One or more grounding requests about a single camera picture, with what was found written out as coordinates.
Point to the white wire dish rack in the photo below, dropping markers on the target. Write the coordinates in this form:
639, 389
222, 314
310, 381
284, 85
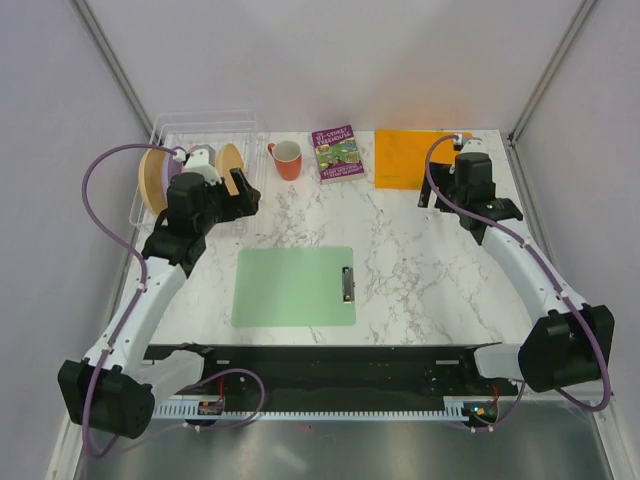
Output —
216, 128

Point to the aluminium frame post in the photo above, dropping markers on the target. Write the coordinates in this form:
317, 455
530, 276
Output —
571, 33
97, 35

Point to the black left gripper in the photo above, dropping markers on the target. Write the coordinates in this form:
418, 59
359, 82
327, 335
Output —
244, 204

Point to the purple paperback book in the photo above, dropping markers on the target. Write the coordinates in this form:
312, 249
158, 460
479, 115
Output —
337, 155

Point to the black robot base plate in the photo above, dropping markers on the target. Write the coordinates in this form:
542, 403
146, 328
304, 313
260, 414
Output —
345, 378

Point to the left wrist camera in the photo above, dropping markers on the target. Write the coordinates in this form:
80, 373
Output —
201, 160

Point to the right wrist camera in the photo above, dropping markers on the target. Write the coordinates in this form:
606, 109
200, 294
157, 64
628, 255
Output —
463, 143

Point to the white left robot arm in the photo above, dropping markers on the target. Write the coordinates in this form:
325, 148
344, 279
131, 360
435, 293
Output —
111, 389

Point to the orange mug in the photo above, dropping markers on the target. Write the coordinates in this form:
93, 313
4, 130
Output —
287, 158

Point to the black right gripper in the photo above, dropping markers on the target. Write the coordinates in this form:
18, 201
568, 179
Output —
441, 175

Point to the yellow plate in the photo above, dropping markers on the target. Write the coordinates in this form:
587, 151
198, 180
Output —
228, 158

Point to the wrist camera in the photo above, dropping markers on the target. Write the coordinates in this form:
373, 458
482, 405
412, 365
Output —
201, 160
463, 143

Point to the purple plate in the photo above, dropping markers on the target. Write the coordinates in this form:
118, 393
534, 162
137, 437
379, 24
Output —
173, 162

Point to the orange mat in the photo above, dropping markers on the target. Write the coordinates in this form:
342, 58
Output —
400, 158

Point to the green clipboard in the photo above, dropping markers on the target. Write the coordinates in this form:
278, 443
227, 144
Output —
294, 287

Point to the white slotted cable duct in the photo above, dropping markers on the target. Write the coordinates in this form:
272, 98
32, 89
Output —
194, 409

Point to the left aluminium frame post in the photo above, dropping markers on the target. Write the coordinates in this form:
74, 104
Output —
97, 35

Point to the right aluminium frame post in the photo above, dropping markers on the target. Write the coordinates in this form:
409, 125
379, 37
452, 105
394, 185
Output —
571, 33

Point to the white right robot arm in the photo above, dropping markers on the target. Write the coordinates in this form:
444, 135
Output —
570, 340

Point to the tan plate in rack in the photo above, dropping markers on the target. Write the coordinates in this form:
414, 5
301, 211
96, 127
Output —
153, 178

